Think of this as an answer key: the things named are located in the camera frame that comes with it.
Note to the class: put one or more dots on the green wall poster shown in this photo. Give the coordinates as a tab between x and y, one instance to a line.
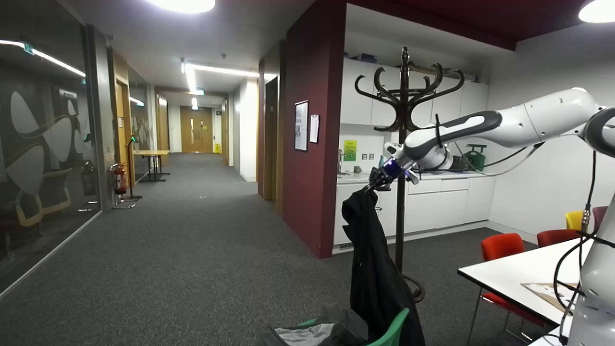
351	151

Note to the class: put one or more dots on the yellow hallway table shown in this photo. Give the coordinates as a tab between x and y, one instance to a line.
155	165

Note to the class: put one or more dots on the white lower kitchen cabinets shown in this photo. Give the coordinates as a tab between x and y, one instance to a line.
435	203

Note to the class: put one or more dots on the white wall notice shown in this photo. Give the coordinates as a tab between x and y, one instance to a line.
301	126

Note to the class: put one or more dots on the dark wooden coat stand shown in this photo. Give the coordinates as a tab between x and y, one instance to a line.
403	99

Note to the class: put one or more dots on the white kitchen cabinets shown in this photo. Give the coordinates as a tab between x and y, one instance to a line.
360	109
435	203

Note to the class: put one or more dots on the red fire extinguisher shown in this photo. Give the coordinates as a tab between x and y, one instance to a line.
120	182

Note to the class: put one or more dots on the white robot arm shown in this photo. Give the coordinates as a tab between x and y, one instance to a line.
572	124

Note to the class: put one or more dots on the green plastic chair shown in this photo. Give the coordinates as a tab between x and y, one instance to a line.
393	330

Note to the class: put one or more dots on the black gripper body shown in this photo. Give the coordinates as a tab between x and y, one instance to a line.
383	176

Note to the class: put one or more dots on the yellow chair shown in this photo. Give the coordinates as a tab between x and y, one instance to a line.
574	220

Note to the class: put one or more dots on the white upper kitchen cabinets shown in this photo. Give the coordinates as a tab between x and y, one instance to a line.
360	109

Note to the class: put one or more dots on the white table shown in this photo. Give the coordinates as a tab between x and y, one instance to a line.
530	278

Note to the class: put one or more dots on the black jacket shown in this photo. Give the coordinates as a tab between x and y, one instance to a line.
378	292

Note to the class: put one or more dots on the wooden hallway door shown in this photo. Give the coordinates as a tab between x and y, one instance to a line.
197	132

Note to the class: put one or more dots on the red chair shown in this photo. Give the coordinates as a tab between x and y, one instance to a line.
495	249
555	238

